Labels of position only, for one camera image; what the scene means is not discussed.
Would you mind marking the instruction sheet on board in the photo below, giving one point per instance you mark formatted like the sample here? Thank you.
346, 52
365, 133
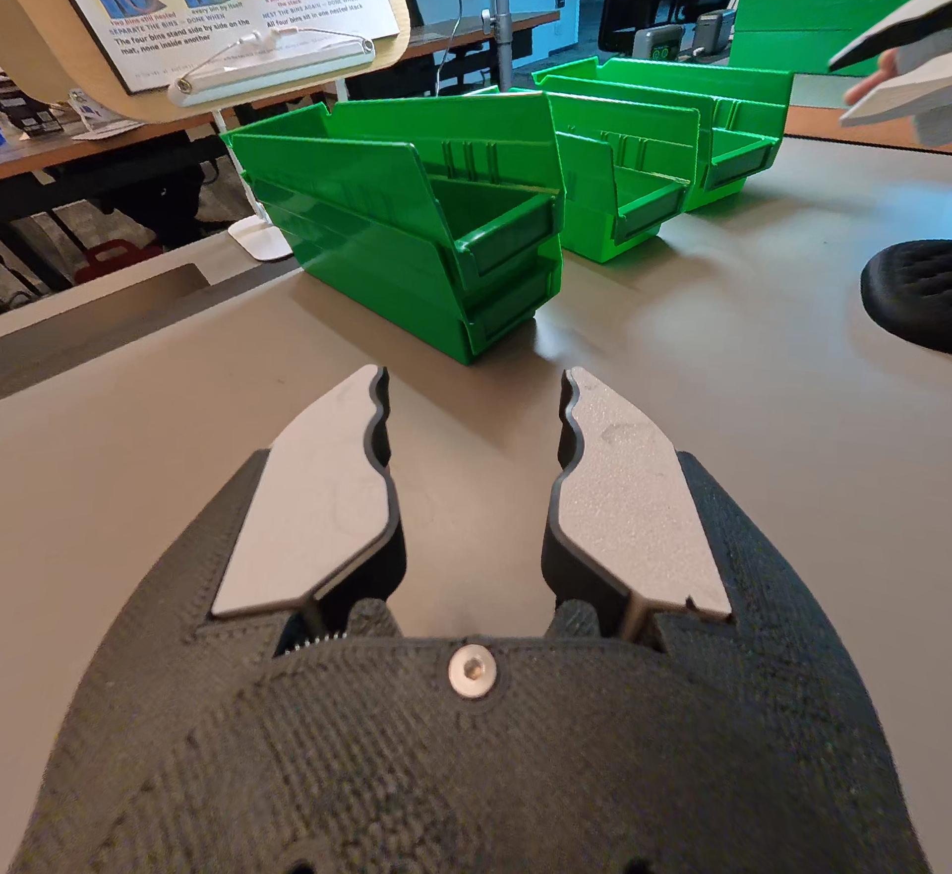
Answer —
71, 52

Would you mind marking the red tool bag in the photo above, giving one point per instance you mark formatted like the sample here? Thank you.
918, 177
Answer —
111, 264

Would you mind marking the grey desk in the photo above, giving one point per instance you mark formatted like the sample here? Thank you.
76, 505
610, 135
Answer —
744, 405

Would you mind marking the clear acrylic card holder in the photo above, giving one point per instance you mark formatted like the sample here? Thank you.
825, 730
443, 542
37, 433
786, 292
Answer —
97, 115

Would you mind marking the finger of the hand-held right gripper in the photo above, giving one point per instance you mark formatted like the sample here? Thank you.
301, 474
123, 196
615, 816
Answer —
915, 22
922, 89

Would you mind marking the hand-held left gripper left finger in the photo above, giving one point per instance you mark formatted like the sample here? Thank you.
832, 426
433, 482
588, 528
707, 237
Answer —
312, 517

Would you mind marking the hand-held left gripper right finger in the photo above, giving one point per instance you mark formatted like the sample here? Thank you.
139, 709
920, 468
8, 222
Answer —
639, 524

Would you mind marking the black textured armrest pad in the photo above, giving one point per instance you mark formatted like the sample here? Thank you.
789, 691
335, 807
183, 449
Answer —
915, 293

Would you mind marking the green plastic bin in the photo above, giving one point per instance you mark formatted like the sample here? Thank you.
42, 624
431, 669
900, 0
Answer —
357, 182
744, 100
401, 316
595, 219

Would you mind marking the printed instruction sheet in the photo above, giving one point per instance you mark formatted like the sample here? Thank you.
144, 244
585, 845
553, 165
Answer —
186, 48

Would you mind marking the small wooden board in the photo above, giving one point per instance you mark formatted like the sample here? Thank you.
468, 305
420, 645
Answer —
18, 48

